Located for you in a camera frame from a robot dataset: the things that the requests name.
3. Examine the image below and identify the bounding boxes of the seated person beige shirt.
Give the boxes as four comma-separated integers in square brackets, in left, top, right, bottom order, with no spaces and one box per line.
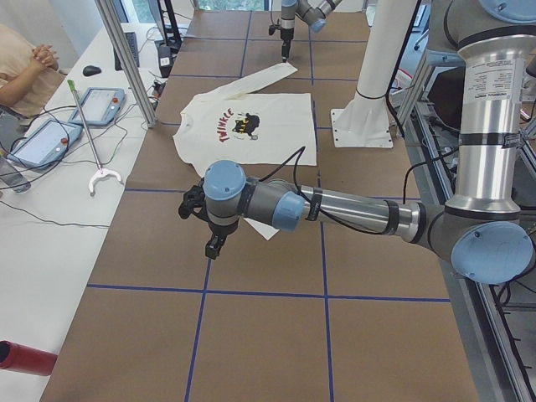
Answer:
[1,24,64,118]

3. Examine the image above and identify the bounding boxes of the blue teach pendant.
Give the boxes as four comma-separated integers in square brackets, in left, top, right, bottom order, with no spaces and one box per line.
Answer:
[8,119,82,169]
[77,87,126,127]

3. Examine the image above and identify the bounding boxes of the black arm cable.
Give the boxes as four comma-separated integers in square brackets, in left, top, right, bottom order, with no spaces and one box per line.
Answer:
[259,145,403,235]

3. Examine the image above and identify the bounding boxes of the black power adapter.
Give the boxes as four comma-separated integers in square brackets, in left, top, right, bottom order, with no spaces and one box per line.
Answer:
[157,44,173,78]

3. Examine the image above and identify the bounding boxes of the cream long-sleeve cat shirt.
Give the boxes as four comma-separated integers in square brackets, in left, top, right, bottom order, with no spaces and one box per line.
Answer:
[173,63,317,239]

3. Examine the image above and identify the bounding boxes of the black computer mouse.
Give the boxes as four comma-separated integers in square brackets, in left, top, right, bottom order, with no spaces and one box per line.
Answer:
[82,65,101,77]

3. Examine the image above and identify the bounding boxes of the black keyboard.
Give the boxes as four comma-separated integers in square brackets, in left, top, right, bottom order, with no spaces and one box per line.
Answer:
[113,32,140,71]

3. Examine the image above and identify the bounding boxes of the aluminium frame post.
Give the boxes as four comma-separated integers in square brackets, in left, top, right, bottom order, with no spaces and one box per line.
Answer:
[95,0,157,128]

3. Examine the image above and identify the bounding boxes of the near blue teach pendant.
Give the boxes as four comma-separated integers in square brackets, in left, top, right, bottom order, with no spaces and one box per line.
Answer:
[8,119,82,169]

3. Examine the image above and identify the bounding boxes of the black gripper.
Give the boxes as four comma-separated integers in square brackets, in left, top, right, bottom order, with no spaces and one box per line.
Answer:
[281,40,291,63]
[205,220,239,260]

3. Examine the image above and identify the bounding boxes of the white mounting pillar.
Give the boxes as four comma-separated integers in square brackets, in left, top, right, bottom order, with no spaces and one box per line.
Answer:
[356,0,420,101]

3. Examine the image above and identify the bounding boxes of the white reacher grabber stick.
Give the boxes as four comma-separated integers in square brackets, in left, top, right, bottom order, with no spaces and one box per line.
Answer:
[67,80,123,197]

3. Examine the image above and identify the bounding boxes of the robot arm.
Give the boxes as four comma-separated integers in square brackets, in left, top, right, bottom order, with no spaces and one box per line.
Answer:
[210,123,460,296]
[274,0,342,63]

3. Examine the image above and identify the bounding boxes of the white pillar base plate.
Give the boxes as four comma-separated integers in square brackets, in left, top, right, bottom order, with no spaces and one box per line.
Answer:
[330,96,393,148]

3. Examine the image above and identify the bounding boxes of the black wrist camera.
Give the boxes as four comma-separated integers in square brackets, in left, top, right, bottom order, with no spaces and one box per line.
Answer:
[178,185,209,222]

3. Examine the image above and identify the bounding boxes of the far blue teach pendant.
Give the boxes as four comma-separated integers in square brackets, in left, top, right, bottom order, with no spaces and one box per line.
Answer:
[77,87,126,127]

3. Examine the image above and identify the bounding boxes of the red cylinder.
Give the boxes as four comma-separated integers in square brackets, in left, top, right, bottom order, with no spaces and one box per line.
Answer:
[1,341,58,376]

